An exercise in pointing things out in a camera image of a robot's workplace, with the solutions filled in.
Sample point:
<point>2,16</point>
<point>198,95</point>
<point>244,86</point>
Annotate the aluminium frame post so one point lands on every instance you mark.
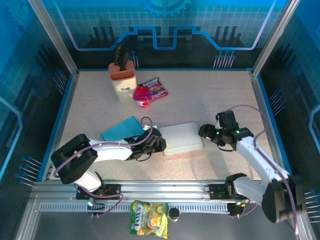
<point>53,37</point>
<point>275,37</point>

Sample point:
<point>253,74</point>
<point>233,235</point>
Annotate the white paper box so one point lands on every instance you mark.
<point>181,138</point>

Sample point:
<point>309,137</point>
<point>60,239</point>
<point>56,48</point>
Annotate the beige knife block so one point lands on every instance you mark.
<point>125,87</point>

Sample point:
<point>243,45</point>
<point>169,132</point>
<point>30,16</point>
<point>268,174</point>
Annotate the black round knob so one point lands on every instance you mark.
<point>174,213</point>

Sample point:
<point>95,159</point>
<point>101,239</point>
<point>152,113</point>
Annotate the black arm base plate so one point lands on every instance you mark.
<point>112,191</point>
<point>217,192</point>

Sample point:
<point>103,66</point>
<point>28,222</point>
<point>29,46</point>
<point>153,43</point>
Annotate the blue paper box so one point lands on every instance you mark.
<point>122,128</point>

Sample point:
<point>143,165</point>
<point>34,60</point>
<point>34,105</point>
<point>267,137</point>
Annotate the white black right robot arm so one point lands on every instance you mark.
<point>252,155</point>

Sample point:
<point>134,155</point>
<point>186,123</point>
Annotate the yellow candy bag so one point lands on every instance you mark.
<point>148,220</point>

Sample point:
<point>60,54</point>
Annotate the aluminium side rail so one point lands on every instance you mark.
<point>63,117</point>
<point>265,112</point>

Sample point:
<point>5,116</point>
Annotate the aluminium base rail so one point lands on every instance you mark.
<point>162,188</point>

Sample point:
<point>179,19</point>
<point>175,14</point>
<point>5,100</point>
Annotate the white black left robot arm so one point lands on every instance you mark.
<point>110,151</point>

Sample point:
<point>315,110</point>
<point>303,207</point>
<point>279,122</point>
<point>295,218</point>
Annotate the pink lidded cup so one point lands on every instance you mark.
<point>142,96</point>

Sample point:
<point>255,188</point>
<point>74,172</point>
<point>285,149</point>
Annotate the pink candy bag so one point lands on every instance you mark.
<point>157,87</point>

